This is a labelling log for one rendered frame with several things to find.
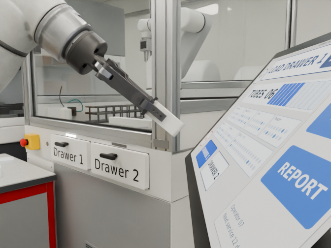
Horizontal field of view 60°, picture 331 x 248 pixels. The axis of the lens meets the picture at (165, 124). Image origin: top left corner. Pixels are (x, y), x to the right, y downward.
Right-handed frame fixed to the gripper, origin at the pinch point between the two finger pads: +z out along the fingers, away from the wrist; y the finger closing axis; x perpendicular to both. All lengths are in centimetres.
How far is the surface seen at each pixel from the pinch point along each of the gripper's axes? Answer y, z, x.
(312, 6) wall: 309, 59, -186
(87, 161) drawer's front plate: 52, -10, 36
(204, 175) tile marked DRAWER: -10.8, 9.5, 1.7
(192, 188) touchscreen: -10.3, 9.6, 4.4
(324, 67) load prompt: -18.5, 9.4, -18.1
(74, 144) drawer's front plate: 57, -19, 37
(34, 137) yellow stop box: 80, -39, 55
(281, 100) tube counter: -14.7, 9.5, -13.0
